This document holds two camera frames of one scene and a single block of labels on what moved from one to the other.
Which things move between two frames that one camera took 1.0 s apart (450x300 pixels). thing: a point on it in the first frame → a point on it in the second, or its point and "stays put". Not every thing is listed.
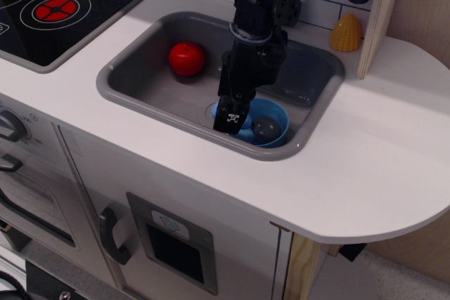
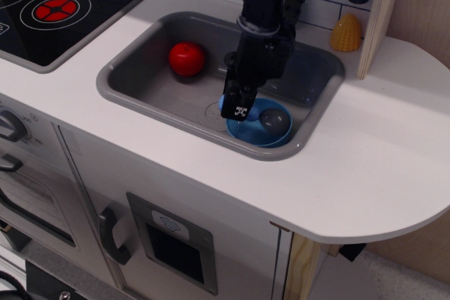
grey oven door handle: x=16 y=163 stays put
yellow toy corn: x=346 y=34 stays put
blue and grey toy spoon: x=264 y=129 → x=273 y=120
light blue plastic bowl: x=259 y=108 stays put
